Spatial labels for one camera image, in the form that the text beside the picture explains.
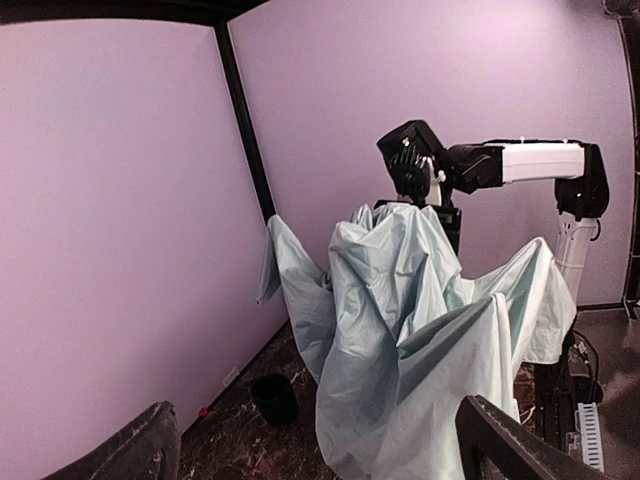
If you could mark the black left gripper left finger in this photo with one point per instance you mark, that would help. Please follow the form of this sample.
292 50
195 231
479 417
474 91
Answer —
148 447

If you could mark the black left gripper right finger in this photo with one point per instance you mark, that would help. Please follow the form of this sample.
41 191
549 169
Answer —
494 445

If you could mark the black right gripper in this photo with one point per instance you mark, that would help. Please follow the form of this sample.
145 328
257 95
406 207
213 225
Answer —
419 229

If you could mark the mint green folding umbrella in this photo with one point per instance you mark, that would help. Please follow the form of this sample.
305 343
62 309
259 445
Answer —
395 337

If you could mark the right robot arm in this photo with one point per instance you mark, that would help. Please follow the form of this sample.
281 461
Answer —
426 173

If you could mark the black cylindrical cup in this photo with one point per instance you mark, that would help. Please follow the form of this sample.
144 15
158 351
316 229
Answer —
274 397

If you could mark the grey slotted cable duct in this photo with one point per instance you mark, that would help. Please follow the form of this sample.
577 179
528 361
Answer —
590 434

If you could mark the left black frame post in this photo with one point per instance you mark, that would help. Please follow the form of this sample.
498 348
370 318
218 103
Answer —
244 121

